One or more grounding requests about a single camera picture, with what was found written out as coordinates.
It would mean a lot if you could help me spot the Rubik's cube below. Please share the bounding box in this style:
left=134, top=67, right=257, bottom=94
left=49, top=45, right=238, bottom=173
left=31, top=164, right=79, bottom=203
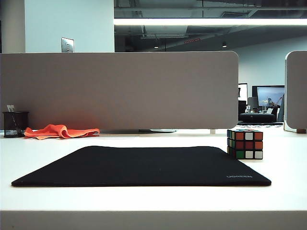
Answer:
left=226, top=129, right=263, bottom=160

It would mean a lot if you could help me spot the black UGREEN mouse pad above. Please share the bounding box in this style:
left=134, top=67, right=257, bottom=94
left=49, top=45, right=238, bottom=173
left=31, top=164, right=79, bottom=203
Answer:
left=11, top=145, right=272, bottom=187

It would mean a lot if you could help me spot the grey flat stand base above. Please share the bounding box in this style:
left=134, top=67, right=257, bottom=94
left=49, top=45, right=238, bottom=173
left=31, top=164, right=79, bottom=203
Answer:
left=100, top=128, right=177, bottom=134

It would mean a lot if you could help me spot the large grey desk divider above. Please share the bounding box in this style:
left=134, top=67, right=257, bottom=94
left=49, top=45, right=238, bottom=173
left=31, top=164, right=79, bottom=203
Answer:
left=0, top=50, right=240, bottom=131

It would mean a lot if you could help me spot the orange cloth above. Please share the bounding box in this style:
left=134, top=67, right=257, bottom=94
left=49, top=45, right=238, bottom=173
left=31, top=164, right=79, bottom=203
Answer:
left=24, top=124, right=100, bottom=139

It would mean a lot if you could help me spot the round black ottoman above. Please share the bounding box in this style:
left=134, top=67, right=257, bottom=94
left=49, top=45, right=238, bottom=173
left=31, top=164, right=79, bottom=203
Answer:
left=239, top=112, right=276, bottom=123

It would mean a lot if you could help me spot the white ceiling light strip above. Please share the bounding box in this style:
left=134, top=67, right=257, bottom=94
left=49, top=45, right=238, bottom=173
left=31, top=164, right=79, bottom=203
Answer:
left=114, top=18, right=307, bottom=26

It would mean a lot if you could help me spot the black framed display screen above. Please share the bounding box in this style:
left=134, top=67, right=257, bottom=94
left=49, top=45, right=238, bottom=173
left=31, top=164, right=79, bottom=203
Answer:
left=251, top=85, right=285, bottom=107

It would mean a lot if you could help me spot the black mesh pen holder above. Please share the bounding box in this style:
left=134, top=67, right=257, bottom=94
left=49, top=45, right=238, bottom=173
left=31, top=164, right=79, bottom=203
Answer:
left=2, top=111, right=29, bottom=138

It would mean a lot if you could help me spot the small grey desk divider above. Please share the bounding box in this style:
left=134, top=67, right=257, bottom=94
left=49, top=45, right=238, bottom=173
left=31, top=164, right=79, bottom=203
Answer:
left=284, top=50, right=307, bottom=133

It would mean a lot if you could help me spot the white board with black frame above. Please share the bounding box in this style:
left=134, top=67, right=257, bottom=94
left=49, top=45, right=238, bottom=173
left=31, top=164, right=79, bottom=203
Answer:
left=238, top=83, right=248, bottom=104

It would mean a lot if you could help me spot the metal wall switch plate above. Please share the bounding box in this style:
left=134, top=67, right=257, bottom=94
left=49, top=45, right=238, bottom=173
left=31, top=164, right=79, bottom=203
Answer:
left=61, top=37, right=74, bottom=53

